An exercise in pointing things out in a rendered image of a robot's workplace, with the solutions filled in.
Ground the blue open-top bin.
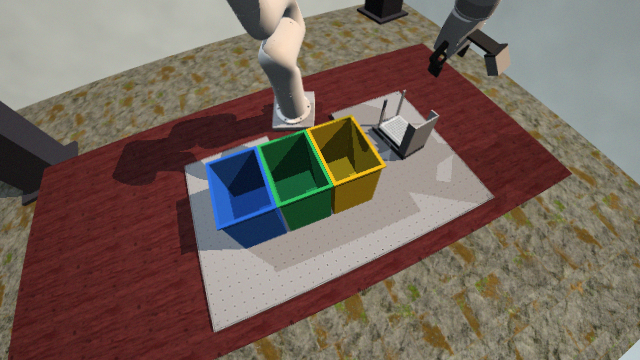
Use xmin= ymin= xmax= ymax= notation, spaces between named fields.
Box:
xmin=205 ymin=146 xmax=287 ymax=249

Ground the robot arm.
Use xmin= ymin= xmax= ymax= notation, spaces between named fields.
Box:
xmin=226 ymin=0 xmax=511 ymax=124

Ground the green open-top bin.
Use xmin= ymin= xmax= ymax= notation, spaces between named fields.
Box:
xmin=257 ymin=129 xmax=334 ymax=231

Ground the yellow open-top bin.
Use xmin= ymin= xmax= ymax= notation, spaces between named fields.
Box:
xmin=306 ymin=114 xmax=386 ymax=214

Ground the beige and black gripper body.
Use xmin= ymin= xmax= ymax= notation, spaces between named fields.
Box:
xmin=433 ymin=2 xmax=493 ymax=59

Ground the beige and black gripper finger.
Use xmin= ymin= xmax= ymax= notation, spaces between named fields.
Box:
xmin=428 ymin=40 xmax=449 ymax=78
xmin=457 ymin=42 xmax=472 ymax=57

